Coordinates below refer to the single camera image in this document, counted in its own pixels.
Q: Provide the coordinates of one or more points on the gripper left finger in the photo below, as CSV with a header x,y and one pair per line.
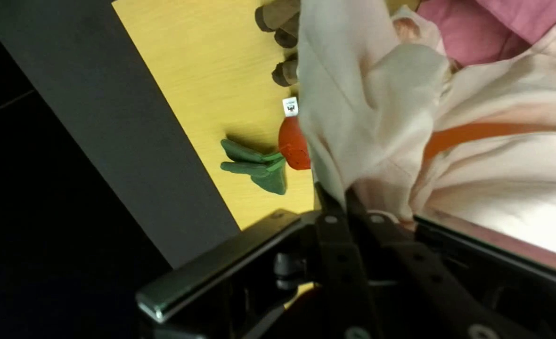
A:
x,y
213,264

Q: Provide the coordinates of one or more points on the red radish plush green leaves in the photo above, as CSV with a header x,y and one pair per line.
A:
x,y
292,147

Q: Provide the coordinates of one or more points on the rose pink shirt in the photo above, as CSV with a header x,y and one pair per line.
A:
x,y
477,30

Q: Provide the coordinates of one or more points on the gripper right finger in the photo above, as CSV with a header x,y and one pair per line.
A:
x,y
495,251

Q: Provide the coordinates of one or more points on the pale peach shirt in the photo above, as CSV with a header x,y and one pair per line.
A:
x,y
382,94

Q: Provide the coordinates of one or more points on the brown moose plush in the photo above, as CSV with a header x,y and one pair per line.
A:
x,y
277,15

